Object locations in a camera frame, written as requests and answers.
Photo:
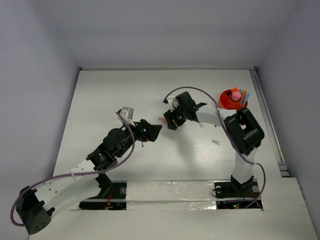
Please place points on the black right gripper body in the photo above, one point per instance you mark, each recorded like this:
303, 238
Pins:
178, 115

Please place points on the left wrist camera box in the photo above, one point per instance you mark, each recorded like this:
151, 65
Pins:
125, 115

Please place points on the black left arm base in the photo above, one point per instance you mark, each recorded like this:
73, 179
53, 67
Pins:
111, 196

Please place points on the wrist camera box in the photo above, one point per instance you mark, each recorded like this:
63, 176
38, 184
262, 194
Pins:
171, 102
125, 115

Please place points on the orange marker cap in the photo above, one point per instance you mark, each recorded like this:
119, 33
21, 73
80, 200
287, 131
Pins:
234, 89

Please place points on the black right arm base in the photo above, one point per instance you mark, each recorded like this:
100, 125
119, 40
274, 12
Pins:
231, 195

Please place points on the blue tip clear highlighter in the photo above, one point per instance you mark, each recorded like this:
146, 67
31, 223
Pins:
244, 97

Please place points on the small clear plastic piece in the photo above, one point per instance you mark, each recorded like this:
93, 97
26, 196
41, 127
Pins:
215, 142

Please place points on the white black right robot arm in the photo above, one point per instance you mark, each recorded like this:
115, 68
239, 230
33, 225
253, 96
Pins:
240, 126

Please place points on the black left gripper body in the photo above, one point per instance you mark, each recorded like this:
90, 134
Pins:
140, 135

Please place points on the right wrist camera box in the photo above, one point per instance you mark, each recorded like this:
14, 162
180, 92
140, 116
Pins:
171, 102

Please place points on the orange round organizer container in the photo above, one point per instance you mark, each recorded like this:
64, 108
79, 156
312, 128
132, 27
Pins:
225, 102

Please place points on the peach translucent marker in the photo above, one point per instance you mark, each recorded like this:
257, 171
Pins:
163, 120

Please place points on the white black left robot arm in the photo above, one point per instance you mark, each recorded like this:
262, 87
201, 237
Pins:
38, 204

